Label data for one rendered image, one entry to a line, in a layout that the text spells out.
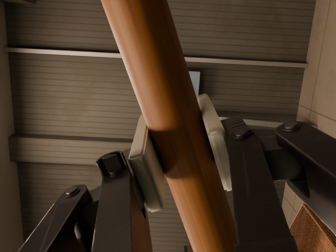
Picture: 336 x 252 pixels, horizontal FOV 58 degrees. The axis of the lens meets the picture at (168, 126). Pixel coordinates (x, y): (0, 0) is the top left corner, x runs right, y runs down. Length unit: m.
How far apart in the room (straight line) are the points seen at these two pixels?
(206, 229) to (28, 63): 3.74
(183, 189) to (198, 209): 0.01
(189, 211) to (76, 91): 3.57
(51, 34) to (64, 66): 0.37
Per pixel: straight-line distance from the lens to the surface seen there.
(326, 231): 1.92
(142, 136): 0.15
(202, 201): 0.17
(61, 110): 3.82
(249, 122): 3.38
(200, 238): 0.19
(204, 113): 0.16
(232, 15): 3.63
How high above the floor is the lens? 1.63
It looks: 1 degrees down
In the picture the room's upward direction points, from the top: 87 degrees counter-clockwise
